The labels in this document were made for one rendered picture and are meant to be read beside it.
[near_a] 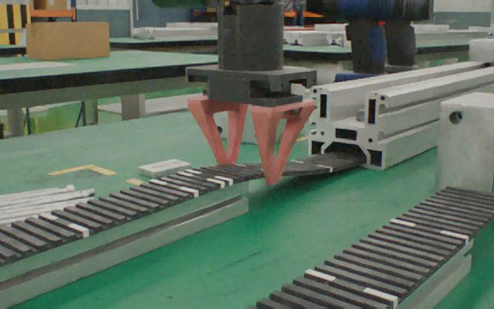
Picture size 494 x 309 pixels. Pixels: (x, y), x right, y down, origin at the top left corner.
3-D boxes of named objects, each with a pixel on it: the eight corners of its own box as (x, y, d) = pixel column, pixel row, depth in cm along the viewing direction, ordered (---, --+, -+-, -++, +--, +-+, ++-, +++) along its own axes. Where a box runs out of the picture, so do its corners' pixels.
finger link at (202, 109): (233, 163, 58) (233, 69, 56) (292, 175, 53) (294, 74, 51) (185, 177, 53) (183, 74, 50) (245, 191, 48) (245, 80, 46)
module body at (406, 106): (384, 171, 63) (388, 93, 61) (308, 157, 69) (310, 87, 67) (547, 97, 123) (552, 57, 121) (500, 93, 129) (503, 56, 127)
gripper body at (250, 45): (231, 81, 56) (231, 4, 54) (319, 90, 50) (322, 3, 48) (183, 88, 51) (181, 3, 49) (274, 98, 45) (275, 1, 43)
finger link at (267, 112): (253, 166, 56) (254, 70, 54) (315, 180, 52) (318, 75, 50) (206, 182, 51) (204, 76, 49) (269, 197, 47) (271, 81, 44)
